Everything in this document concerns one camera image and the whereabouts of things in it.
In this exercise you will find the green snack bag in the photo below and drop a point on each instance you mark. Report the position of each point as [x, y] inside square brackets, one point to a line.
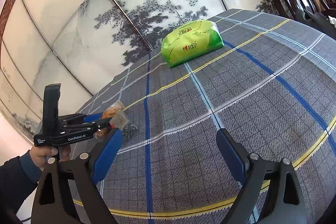
[191, 43]

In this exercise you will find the person's left hand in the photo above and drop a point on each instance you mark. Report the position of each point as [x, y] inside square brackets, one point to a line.
[39, 154]

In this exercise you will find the dark cloth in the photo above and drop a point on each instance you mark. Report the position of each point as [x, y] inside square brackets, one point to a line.
[315, 23]

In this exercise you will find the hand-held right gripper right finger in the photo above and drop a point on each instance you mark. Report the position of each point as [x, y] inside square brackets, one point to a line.
[231, 155]

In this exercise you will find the clear packet peanut snack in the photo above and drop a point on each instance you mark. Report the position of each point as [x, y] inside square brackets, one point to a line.
[111, 111]

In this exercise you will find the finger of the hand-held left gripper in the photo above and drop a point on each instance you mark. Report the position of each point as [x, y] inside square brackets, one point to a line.
[93, 117]
[97, 125]

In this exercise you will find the small white cloth piece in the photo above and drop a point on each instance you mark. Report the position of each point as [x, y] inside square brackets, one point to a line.
[332, 20]

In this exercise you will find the grey plaid tablecloth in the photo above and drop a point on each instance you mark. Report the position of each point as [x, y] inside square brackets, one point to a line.
[210, 95]

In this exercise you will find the clear packet dark snack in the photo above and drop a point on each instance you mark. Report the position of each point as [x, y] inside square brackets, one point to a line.
[126, 125]

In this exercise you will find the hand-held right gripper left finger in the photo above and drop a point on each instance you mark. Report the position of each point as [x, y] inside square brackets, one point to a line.
[107, 158]

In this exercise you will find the person's left forearm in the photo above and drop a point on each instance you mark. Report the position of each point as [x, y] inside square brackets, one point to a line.
[13, 182]

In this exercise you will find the ink landscape folding screen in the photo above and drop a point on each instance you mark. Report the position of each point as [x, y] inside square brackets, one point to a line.
[78, 16]

